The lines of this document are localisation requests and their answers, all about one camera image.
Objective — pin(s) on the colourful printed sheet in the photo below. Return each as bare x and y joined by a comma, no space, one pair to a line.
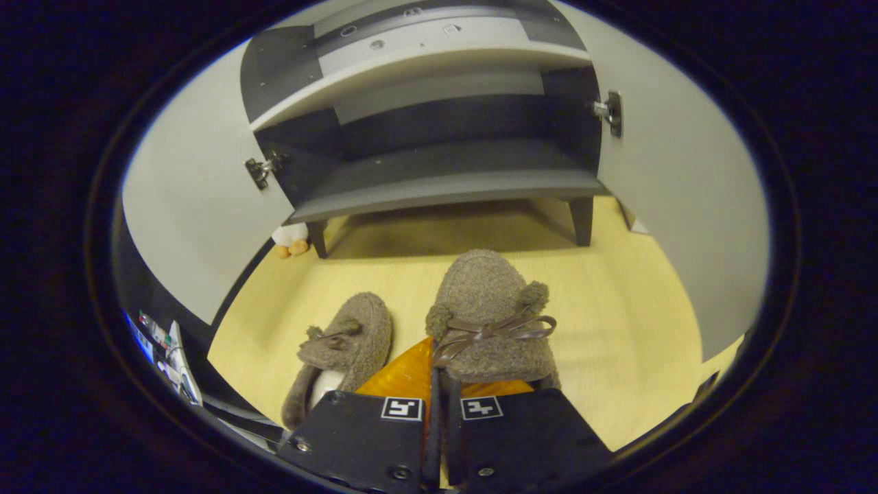
164,357

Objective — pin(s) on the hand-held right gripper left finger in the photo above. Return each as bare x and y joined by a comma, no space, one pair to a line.
357,439

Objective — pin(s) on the brown fuzzy shoe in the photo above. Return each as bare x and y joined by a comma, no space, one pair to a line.
363,329
480,288

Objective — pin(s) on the white cabinet shelf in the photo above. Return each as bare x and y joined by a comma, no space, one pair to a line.
411,75

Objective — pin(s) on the white shoe cabinet door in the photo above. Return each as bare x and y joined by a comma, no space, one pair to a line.
686,206
192,206

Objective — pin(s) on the penguin plush toy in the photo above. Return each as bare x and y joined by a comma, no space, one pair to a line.
288,237

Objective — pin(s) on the white shoe cabinet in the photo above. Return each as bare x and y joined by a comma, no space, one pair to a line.
446,171

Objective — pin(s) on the metal door hinge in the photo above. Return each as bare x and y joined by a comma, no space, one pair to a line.
610,110
260,170

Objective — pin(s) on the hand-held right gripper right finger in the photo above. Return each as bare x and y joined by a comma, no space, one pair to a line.
521,439

